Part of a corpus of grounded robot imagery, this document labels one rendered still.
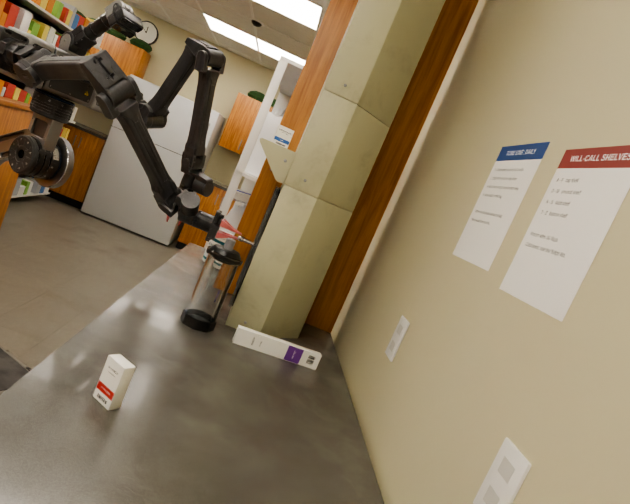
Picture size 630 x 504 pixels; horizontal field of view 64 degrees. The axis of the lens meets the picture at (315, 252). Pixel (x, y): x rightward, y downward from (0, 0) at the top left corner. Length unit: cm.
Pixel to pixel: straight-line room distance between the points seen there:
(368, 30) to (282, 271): 75
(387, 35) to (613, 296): 107
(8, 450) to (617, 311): 83
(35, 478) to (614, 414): 73
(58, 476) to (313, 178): 103
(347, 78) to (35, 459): 121
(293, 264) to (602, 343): 102
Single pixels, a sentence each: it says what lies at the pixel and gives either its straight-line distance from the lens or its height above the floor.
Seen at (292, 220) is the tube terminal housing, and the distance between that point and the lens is 152.
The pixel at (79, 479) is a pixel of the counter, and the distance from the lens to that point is 83.
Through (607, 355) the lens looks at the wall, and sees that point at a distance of 73.
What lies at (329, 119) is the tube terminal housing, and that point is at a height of 164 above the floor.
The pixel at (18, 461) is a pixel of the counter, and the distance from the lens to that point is 84.
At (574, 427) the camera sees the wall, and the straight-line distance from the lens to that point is 73.
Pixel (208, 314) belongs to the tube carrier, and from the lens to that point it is 146.
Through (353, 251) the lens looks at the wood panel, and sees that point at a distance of 193.
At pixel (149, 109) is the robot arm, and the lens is 206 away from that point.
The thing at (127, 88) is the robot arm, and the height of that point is 148.
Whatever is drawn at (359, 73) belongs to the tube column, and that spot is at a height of 179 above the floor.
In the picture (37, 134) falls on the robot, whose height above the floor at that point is 122.
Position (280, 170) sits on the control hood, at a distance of 152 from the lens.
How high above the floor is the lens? 144
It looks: 7 degrees down
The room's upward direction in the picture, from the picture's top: 23 degrees clockwise
